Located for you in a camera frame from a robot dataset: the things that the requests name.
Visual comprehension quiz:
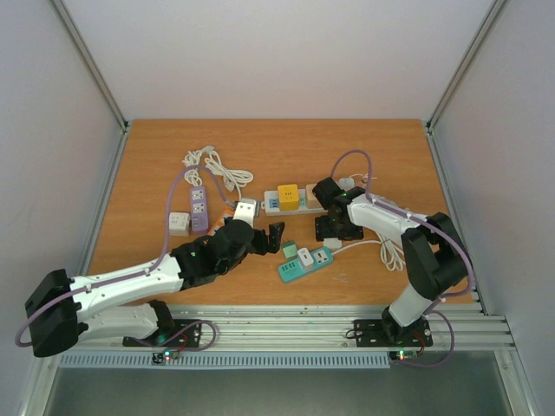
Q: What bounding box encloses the left aluminium corner post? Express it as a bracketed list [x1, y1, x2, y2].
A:
[51, 0, 130, 133]

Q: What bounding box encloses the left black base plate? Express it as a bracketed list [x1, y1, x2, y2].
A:
[122, 320, 205, 348]

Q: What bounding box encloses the grey slotted cable duct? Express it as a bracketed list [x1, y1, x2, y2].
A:
[59, 351, 390, 370]

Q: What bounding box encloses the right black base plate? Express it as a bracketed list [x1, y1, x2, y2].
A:
[353, 318, 434, 348]

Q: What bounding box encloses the aluminium corner post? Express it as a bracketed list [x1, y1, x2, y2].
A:
[51, 0, 130, 133]
[425, 0, 508, 133]

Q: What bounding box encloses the orange strip white cable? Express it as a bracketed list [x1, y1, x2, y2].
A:
[203, 150, 255, 192]

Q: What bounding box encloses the white rounded plug adapter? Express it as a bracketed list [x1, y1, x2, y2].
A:
[323, 237, 343, 250]

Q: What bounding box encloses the white usb charger with cable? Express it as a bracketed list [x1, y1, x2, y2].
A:
[337, 173, 369, 189]

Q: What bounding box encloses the yellow cube socket adapter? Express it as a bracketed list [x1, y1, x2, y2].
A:
[277, 184, 300, 211]

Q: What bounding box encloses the small circuit board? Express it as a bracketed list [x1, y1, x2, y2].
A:
[389, 349, 420, 361]
[151, 350, 180, 365]

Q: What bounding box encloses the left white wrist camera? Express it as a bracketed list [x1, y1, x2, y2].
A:
[233, 198, 260, 228]

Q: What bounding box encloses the orange power strip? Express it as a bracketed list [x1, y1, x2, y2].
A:
[208, 209, 234, 236]

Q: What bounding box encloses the right aluminium corner post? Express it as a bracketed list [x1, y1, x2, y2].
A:
[425, 0, 508, 133]

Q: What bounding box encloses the green plug adapter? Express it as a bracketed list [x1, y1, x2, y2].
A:
[281, 241, 298, 261]

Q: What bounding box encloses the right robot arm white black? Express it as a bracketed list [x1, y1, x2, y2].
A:
[312, 178, 474, 345]

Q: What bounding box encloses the white power strip cable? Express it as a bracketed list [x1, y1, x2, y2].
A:
[376, 198, 414, 273]

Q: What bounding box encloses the right small circuit board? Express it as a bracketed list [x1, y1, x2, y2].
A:
[389, 349, 420, 361]

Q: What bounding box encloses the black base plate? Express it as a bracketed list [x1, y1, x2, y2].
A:
[122, 320, 205, 348]
[353, 318, 434, 348]

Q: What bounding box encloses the beige cube socket adapter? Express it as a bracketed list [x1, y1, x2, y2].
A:
[305, 184, 321, 209]

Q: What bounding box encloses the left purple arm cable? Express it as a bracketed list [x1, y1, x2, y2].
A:
[15, 165, 238, 348]

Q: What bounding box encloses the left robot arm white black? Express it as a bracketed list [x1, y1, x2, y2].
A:
[16, 219, 285, 358]

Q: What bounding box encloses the teal strip white cable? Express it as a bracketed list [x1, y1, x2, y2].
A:
[330, 239, 382, 253]

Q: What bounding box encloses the teal power strip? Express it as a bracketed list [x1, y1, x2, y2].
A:
[277, 247, 333, 284]

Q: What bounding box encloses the white cube adapter left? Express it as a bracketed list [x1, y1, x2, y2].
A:
[168, 211, 191, 237]

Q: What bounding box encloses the left small circuit board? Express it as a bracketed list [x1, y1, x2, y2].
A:
[151, 350, 180, 365]

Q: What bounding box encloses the long white power strip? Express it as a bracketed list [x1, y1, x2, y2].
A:
[262, 189, 325, 216]

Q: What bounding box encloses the purple strip white cable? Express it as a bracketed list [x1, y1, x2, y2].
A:
[181, 146, 217, 186]

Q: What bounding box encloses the white grey plug adapter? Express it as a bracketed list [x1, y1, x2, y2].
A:
[297, 248, 314, 272]

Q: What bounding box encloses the aluminium rail frame front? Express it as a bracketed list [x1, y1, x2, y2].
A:
[77, 302, 515, 352]

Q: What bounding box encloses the purple power strip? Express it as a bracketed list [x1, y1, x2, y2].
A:
[190, 186, 210, 234]

